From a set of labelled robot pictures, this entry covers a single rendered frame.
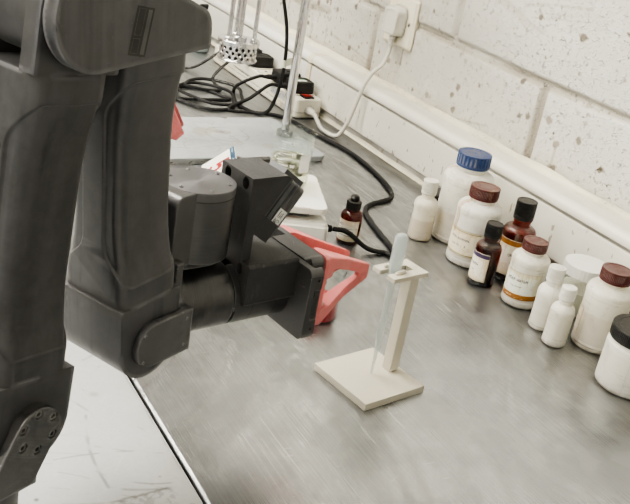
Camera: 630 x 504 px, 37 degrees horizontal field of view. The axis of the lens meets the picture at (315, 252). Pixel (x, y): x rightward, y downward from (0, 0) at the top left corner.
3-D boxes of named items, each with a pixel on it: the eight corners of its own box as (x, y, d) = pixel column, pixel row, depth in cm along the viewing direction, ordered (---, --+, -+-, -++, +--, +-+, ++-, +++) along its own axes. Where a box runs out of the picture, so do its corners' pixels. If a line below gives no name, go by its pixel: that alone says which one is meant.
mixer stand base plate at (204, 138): (155, 164, 140) (156, 158, 140) (114, 121, 155) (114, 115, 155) (326, 161, 155) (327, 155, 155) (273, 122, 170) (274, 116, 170)
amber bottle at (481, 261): (484, 276, 123) (500, 217, 119) (497, 288, 120) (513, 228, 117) (462, 276, 122) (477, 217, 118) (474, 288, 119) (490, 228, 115)
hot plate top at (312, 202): (228, 206, 109) (229, 199, 109) (224, 170, 120) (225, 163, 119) (327, 216, 111) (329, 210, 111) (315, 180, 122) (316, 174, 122)
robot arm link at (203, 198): (179, 153, 74) (62, 180, 65) (264, 189, 70) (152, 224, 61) (164, 282, 79) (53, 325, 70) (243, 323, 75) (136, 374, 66)
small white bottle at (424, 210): (433, 243, 130) (447, 185, 127) (411, 241, 129) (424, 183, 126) (425, 233, 133) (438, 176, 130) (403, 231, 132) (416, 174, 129)
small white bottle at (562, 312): (557, 351, 107) (574, 294, 104) (536, 340, 109) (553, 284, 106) (569, 344, 109) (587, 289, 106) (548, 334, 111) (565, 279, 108)
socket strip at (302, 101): (294, 118, 175) (298, 96, 173) (212, 60, 205) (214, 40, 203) (320, 119, 177) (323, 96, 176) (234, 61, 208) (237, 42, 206)
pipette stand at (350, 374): (364, 411, 89) (391, 293, 84) (313, 369, 94) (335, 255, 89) (423, 392, 94) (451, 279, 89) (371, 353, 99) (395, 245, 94)
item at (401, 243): (388, 276, 89) (397, 233, 87) (397, 274, 90) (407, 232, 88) (392, 279, 88) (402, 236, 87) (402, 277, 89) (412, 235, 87)
